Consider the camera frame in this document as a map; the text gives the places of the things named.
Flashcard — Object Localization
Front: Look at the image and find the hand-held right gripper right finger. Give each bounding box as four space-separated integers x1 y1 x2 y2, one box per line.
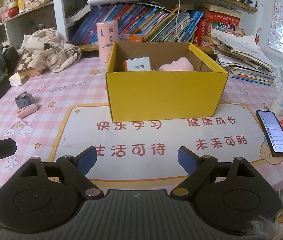
170 146 263 200

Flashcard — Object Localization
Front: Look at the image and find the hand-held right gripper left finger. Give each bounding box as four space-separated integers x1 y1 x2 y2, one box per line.
14 147 104 200

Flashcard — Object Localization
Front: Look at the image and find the yellow cardboard box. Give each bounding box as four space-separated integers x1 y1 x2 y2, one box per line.
105 41 229 122

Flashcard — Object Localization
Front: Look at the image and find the pink plush toy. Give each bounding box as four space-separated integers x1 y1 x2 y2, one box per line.
157 57 195 72

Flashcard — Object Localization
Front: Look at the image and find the white orange medicine box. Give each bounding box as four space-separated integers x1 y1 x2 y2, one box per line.
124 57 152 72

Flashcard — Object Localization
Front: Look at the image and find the small pink device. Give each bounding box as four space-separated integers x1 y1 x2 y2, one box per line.
16 104 40 119

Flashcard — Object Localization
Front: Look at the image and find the small white paper box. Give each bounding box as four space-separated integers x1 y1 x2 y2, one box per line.
9 74 28 87

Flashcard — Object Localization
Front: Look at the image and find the pink checkered table mat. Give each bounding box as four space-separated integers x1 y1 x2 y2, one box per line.
0 56 283 200

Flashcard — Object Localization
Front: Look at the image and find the dark bag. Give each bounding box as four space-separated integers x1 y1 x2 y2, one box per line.
3 45 19 68

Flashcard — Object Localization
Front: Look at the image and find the wooden chessboard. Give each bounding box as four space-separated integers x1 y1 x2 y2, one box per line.
16 47 43 78

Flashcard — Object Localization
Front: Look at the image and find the black smartphone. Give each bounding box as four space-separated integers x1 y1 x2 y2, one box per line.
255 110 283 157

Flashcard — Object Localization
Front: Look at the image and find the beige cloth bag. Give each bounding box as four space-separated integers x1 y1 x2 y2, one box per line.
21 29 82 73

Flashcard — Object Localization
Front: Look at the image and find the stack of papers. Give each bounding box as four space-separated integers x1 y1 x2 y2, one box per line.
210 29 277 87

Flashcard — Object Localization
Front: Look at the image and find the pink printed canister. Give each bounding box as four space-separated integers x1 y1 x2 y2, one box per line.
96 21 119 62

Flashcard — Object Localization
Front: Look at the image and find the small orange box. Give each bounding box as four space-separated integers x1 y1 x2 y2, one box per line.
118 34 143 43

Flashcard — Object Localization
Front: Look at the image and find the red boxed book set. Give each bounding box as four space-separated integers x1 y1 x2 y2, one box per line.
194 9 241 46

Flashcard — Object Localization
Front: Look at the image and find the white wooden bookshelf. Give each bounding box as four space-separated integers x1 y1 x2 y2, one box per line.
0 0 257 53

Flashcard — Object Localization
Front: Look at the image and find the row of large picture books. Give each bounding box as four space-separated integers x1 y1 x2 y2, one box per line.
70 2 204 45

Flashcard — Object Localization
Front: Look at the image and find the white hanging cable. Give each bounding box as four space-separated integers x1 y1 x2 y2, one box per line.
169 0 182 42

